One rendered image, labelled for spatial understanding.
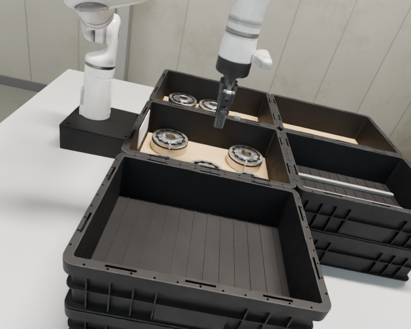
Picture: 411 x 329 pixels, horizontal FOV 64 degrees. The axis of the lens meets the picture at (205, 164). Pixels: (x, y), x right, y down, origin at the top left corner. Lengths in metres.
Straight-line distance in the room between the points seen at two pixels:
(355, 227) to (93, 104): 0.84
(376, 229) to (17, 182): 0.93
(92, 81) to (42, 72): 2.07
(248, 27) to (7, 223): 0.69
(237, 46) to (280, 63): 2.14
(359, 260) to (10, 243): 0.84
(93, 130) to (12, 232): 0.39
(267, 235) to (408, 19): 2.52
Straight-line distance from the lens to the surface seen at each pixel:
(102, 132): 1.08
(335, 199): 0.79
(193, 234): 0.70
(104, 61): 1.08
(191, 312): 0.55
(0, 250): 0.85
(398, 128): 3.41
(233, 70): 0.71
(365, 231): 0.89
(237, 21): 0.70
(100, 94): 1.11
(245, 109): 1.28
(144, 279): 0.49
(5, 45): 3.23
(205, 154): 0.96
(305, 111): 1.32
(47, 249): 0.83
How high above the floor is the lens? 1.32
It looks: 33 degrees down
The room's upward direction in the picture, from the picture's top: 15 degrees clockwise
